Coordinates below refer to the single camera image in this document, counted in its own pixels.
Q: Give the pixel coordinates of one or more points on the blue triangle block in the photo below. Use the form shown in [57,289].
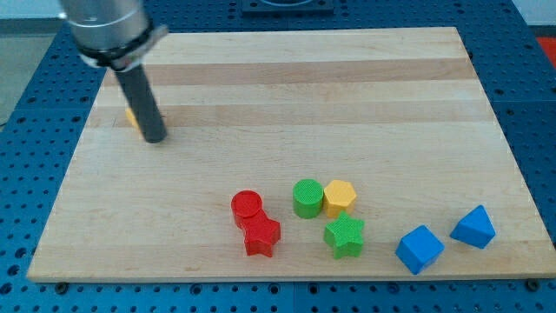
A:
[475,228]

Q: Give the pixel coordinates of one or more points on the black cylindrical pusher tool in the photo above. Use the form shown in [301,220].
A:
[136,88]

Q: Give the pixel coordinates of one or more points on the blue cube block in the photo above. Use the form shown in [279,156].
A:
[418,249]

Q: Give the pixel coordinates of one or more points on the yellow heart block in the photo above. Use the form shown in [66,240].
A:
[131,118]

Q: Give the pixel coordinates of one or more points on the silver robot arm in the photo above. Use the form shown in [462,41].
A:
[115,34]

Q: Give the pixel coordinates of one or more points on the green star block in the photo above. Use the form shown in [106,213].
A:
[345,236]

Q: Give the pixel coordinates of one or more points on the yellow hexagon block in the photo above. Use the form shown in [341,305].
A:
[339,196]

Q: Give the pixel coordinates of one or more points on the green cylinder block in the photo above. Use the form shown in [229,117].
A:
[307,198]

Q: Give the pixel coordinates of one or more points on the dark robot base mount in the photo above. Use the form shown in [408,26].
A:
[257,8]

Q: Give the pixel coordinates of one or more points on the red cylinder block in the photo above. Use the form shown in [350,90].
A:
[244,205]

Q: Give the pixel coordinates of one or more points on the red star block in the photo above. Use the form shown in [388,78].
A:
[261,233]

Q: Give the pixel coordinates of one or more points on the wooden board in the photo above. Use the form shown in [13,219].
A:
[398,113]

